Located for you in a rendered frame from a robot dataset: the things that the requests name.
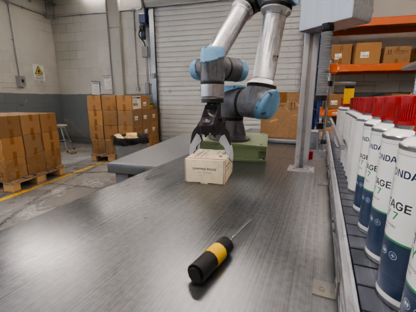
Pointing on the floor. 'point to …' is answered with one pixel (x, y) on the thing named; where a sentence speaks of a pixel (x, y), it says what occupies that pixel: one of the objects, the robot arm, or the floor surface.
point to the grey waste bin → (129, 149)
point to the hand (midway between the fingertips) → (210, 161)
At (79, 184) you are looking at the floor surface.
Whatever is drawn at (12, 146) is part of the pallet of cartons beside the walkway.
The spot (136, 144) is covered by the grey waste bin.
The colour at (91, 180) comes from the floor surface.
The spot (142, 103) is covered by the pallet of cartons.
